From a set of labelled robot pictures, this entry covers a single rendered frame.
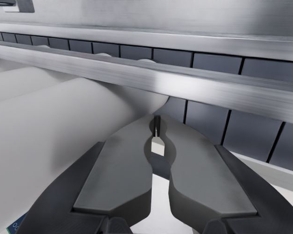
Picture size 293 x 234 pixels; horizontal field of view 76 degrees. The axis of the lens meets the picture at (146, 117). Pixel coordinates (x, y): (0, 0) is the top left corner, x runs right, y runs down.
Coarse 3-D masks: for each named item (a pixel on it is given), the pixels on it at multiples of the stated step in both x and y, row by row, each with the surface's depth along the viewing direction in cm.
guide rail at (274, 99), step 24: (0, 48) 15; (24, 48) 14; (48, 48) 14; (72, 72) 12; (96, 72) 11; (120, 72) 10; (144, 72) 9; (168, 72) 8; (192, 72) 8; (216, 72) 8; (192, 96) 8; (216, 96) 8; (240, 96) 7; (264, 96) 7; (288, 96) 6; (288, 120) 7
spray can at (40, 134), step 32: (32, 96) 9; (64, 96) 9; (96, 96) 11; (128, 96) 12; (160, 96) 16; (0, 128) 7; (32, 128) 8; (64, 128) 9; (96, 128) 10; (0, 160) 7; (32, 160) 7; (64, 160) 8; (0, 192) 6; (32, 192) 8; (0, 224) 7
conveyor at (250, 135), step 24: (72, 48) 23; (96, 48) 21; (120, 48) 19; (144, 48) 18; (240, 72) 15; (264, 72) 14; (288, 72) 13; (192, 120) 18; (216, 120) 17; (240, 120) 16; (264, 120) 15; (216, 144) 18; (240, 144) 17; (264, 144) 16; (288, 144) 15; (288, 168) 15
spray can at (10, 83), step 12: (0, 72) 12; (12, 72) 12; (24, 72) 13; (36, 72) 13; (48, 72) 14; (60, 72) 14; (0, 84) 11; (12, 84) 12; (24, 84) 12; (36, 84) 13; (48, 84) 13; (0, 96) 11; (12, 96) 11
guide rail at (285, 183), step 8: (152, 144) 17; (160, 144) 17; (160, 152) 17; (248, 160) 15; (256, 168) 14; (264, 168) 14; (272, 168) 14; (264, 176) 14; (272, 176) 14; (280, 176) 14; (288, 176) 14; (272, 184) 13; (280, 184) 13; (288, 184) 13; (280, 192) 13; (288, 192) 13; (288, 200) 13
